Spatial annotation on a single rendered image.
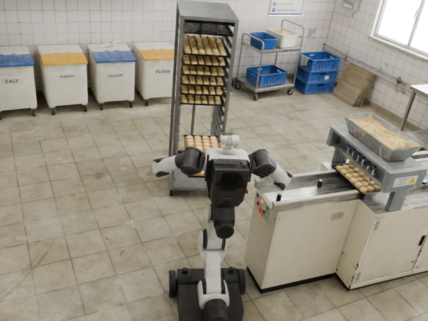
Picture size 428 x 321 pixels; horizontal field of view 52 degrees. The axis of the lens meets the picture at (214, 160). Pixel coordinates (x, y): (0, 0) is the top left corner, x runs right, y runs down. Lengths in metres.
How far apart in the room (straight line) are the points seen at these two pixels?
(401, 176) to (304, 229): 0.77
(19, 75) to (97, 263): 2.94
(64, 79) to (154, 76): 1.21
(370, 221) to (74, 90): 4.14
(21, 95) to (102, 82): 1.02
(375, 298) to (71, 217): 2.74
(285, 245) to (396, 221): 0.85
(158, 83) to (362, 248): 3.90
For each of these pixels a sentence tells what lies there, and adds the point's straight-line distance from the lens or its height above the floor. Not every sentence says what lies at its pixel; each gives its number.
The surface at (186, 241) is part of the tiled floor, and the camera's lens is 3.98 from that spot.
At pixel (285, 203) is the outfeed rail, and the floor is 0.90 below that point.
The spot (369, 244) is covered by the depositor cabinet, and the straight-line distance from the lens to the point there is 3.53.
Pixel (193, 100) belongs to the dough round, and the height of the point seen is 1.06.
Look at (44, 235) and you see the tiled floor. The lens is 4.11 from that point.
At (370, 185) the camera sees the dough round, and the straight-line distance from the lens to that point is 3.51.
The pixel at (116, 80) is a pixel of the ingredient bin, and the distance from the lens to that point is 6.14.
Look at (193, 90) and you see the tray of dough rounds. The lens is 3.98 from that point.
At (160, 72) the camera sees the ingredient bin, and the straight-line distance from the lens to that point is 6.28.
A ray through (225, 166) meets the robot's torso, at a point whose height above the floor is 1.33.
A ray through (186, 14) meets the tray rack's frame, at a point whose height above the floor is 1.82.
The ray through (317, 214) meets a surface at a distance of 3.28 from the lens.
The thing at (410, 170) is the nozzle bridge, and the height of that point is 1.18.
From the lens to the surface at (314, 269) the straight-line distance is 3.69.
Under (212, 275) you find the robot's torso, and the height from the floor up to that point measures 0.39.
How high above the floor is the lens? 2.61
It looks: 30 degrees down
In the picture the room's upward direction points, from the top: 7 degrees clockwise
